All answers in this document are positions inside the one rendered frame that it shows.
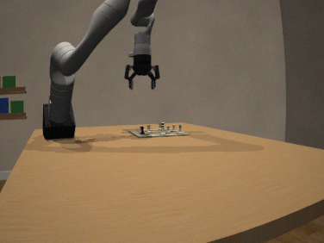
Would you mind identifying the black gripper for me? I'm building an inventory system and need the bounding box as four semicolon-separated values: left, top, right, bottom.
124;54;160;90

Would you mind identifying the black and cream chessboard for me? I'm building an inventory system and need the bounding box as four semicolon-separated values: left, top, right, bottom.
128;128;190;138

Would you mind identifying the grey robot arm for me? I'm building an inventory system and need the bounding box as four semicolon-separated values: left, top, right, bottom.
48;0;158;123

